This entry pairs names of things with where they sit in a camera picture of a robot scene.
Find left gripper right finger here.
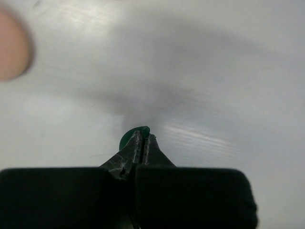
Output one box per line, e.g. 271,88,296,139
135,135,257,229

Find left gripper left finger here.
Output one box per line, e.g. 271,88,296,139
0,132,143,229

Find green round puff bottom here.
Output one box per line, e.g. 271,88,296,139
119,126,150,150

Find pink puff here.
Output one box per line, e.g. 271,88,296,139
0,5,35,82

